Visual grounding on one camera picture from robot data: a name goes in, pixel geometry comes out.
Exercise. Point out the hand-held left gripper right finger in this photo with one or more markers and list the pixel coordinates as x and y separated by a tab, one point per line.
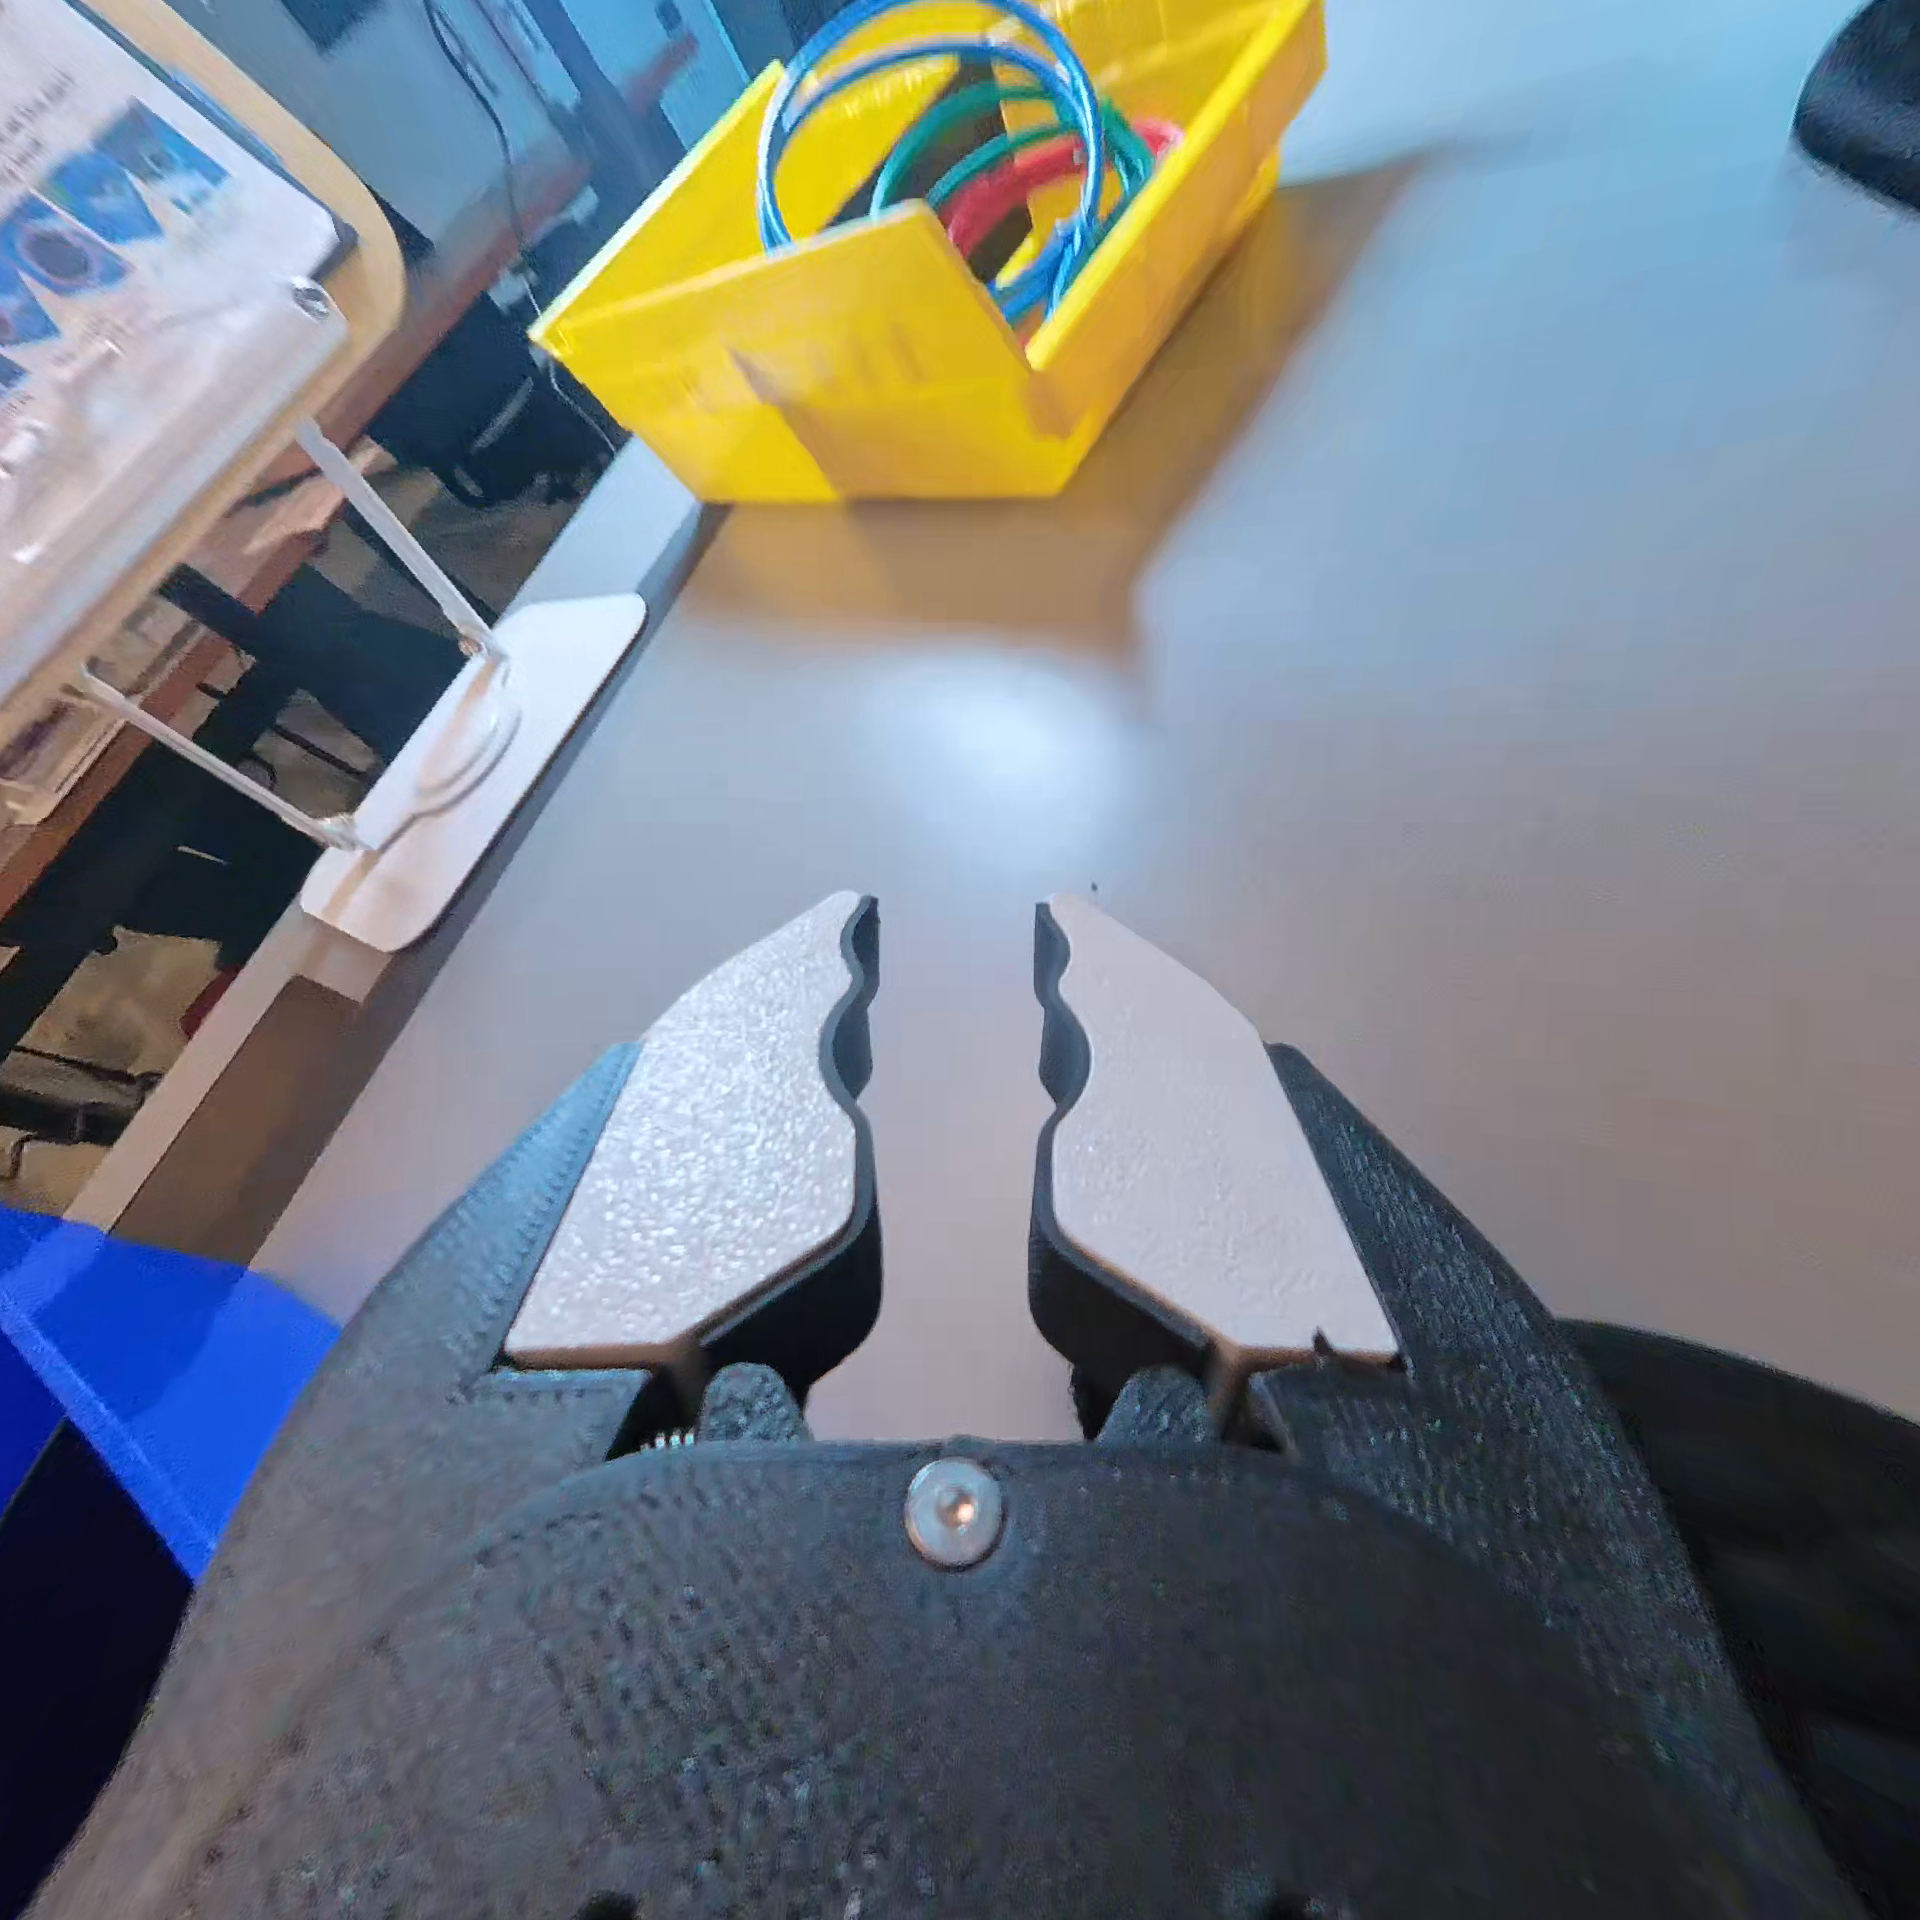
1202	1184

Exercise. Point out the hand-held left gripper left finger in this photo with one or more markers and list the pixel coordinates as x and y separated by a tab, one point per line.
705	1184

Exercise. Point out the dark rounded object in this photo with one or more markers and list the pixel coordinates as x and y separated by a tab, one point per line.
1868	90

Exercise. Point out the printed instruction sheet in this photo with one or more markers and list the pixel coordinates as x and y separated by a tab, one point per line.
152	181

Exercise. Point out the blue plastic bin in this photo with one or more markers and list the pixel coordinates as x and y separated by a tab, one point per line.
164	1352

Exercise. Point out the yellow plastic bin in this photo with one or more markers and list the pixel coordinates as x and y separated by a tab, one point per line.
900	390

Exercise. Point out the dark knit cloth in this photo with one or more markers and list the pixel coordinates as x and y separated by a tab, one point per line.
1801	1499

